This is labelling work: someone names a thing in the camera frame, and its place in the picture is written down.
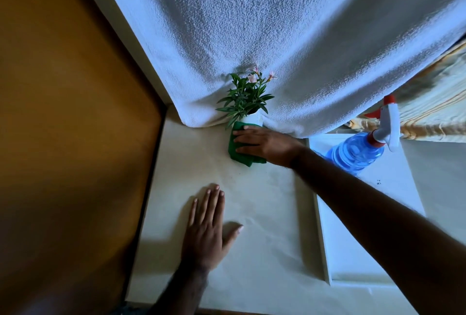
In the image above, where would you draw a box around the person's left forearm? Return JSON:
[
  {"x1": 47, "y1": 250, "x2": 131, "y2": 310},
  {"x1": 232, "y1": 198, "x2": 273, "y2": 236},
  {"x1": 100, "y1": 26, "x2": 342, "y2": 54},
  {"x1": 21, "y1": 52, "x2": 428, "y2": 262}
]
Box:
[{"x1": 149, "y1": 264, "x2": 210, "y2": 315}]

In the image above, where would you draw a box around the small potted flowering plant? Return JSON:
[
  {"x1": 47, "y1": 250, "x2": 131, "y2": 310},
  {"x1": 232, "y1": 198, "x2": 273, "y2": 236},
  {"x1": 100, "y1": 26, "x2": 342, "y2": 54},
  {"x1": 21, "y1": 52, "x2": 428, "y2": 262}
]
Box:
[{"x1": 216, "y1": 65, "x2": 277, "y2": 129}]

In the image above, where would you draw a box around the green cleaning cloth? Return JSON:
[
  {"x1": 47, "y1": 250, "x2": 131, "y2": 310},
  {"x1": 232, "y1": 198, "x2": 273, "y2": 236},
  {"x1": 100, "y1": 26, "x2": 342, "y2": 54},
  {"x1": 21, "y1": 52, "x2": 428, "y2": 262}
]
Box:
[{"x1": 228, "y1": 121, "x2": 267, "y2": 167}]

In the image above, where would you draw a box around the white textured towel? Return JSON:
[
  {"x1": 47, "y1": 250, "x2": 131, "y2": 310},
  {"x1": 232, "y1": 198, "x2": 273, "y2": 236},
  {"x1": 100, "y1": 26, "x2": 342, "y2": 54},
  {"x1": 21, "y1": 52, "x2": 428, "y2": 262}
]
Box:
[{"x1": 92, "y1": 0, "x2": 466, "y2": 139}]

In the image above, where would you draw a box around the person's right hand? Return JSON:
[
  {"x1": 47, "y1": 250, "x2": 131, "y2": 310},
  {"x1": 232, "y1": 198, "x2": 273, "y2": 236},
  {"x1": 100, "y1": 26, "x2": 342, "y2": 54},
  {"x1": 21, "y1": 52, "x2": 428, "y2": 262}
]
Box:
[{"x1": 233, "y1": 126, "x2": 306, "y2": 169}]

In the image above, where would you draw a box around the person's right forearm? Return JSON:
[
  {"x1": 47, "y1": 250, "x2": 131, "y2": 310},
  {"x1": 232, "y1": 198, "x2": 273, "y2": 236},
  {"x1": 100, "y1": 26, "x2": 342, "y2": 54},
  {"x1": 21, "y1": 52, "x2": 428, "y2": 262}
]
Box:
[{"x1": 291, "y1": 147, "x2": 466, "y2": 315}]

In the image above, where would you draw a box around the white tray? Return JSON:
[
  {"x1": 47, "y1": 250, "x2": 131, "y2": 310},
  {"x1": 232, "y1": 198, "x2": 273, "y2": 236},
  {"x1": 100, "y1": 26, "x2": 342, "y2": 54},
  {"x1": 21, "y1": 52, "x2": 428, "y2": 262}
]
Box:
[{"x1": 308, "y1": 134, "x2": 426, "y2": 286}]

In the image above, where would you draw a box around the person's left hand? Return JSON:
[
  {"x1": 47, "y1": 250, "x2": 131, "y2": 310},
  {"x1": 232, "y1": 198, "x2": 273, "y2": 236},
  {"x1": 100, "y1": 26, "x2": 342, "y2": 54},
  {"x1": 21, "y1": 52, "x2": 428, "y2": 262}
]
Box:
[{"x1": 181, "y1": 185, "x2": 244, "y2": 272}]

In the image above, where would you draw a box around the striped beige curtain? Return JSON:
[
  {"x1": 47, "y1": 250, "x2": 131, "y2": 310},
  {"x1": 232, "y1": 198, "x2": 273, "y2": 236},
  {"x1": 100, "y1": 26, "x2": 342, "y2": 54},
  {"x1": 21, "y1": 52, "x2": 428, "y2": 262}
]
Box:
[{"x1": 346, "y1": 36, "x2": 466, "y2": 143}]

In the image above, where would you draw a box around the blue spray bottle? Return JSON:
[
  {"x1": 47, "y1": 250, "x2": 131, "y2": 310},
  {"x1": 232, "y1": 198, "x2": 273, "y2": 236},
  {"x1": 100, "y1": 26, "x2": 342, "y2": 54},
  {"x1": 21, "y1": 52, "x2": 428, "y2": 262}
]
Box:
[{"x1": 325, "y1": 94, "x2": 401, "y2": 176}]

